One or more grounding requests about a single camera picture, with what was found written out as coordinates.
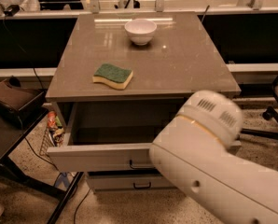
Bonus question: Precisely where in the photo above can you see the grey top drawer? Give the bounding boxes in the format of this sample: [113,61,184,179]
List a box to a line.
[49,100,243,172]

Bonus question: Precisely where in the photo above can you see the grey drawer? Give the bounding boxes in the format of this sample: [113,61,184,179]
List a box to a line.
[49,100,243,172]
[87,170,174,192]

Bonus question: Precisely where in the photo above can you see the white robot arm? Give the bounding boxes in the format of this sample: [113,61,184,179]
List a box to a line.
[149,91,278,224]

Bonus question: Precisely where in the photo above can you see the grey drawer cabinet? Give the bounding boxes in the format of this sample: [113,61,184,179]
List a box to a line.
[45,11,242,194]

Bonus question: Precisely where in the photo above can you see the grey bottom drawer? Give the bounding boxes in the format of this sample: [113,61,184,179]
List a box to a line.
[87,170,174,192]

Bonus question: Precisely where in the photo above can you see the green yellow sponge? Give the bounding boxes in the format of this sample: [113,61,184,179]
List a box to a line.
[92,63,133,90]

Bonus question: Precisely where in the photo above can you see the white ceramic bowl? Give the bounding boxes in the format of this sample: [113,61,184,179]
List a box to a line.
[124,19,157,46]

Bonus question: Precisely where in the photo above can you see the dark brown box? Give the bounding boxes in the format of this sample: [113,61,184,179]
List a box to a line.
[0,77,45,129]

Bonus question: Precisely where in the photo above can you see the black side table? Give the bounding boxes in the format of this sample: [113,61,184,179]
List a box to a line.
[0,107,83,224]

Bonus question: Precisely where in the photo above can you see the wire basket with snacks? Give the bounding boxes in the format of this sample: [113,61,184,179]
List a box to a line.
[39,111,64,156]

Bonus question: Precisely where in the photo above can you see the black floor cable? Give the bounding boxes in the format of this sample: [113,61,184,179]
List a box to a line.
[73,188,92,224]

